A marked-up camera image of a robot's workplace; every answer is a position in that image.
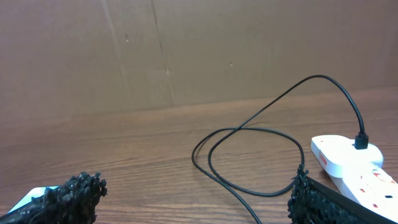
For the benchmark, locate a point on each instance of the white charger plug adapter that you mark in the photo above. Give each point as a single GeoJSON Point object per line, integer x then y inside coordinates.
{"type": "Point", "coordinates": [339, 157]}

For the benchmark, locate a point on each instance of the Samsung Galaxy smartphone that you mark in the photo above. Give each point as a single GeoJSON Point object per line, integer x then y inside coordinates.
{"type": "Point", "coordinates": [34, 193]}

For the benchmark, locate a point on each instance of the white power strip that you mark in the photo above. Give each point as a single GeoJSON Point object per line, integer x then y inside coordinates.
{"type": "Point", "coordinates": [370, 187]}

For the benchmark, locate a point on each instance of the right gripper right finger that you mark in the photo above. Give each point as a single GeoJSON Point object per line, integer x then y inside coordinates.
{"type": "Point", "coordinates": [314, 203]}

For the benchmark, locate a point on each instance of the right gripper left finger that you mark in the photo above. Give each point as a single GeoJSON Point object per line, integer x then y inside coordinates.
{"type": "Point", "coordinates": [74, 201]}

